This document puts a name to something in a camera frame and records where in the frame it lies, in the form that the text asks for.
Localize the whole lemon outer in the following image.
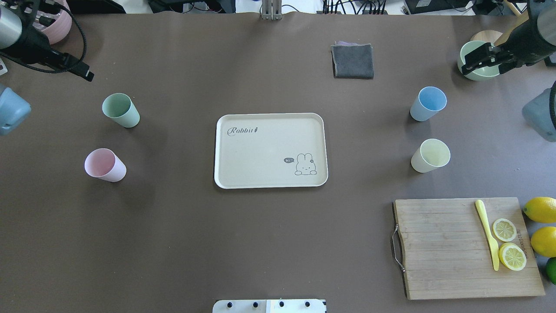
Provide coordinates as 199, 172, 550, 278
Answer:
523, 196, 556, 223

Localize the yellow plastic knife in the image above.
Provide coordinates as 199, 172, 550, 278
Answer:
475, 199, 500, 271

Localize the pale yellow plastic cup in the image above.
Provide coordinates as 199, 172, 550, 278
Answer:
410, 138, 451, 173

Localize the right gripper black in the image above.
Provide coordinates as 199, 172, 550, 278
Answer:
461, 26, 528, 76

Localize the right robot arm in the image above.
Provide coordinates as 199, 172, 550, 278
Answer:
457, 0, 556, 143

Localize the whole lemon near lime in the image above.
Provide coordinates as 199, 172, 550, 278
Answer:
530, 226, 556, 258

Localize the lemon slice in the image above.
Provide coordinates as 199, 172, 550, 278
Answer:
498, 242, 527, 271
492, 218, 517, 242

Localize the green lime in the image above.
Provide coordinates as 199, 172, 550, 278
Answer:
545, 257, 556, 285

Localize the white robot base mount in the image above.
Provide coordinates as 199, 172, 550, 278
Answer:
212, 299, 327, 313

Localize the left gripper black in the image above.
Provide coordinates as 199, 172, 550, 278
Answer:
17, 26, 95, 82

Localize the pink plastic cup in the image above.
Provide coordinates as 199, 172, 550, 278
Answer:
85, 148, 127, 182

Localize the grey folded cloth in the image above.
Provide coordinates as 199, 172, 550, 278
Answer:
331, 43, 374, 79

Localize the bamboo cutting board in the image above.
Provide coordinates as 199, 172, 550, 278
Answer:
393, 197, 545, 300

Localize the purple cloth under grey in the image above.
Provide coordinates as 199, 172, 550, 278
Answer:
334, 41, 360, 47

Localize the lower lemon slice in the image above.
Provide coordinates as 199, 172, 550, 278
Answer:
498, 242, 527, 271

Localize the pink bowl of ice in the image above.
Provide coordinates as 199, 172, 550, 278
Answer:
33, 8, 72, 44

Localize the green plastic cup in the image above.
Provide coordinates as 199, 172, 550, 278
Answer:
102, 93, 140, 128

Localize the light green bowl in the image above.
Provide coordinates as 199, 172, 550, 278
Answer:
457, 41, 499, 81

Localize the blue plastic cup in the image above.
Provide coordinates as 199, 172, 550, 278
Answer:
410, 87, 447, 122

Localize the upper lemon slice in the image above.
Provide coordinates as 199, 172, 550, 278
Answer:
492, 218, 517, 242

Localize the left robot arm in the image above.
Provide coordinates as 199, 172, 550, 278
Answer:
0, 0, 94, 82

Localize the aluminium frame post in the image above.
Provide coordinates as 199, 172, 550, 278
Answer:
260, 0, 282, 20

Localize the wooden round stand base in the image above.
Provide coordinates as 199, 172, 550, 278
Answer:
470, 30, 503, 44

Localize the cream rabbit print tray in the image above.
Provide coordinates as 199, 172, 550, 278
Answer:
214, 113, 328, 190

